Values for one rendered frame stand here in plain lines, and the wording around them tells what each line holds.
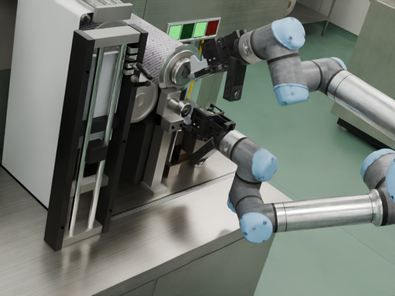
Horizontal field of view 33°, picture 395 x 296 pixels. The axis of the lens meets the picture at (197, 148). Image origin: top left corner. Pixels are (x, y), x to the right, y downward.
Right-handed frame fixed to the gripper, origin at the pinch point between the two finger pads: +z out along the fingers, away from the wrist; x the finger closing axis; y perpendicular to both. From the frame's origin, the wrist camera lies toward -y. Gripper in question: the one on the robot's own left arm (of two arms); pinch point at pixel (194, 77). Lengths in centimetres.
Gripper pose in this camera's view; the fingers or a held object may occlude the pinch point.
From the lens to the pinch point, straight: 179.2
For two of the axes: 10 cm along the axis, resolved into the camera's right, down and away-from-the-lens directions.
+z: -6.7, 1.7, 7.3
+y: -2.7, -9.6, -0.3
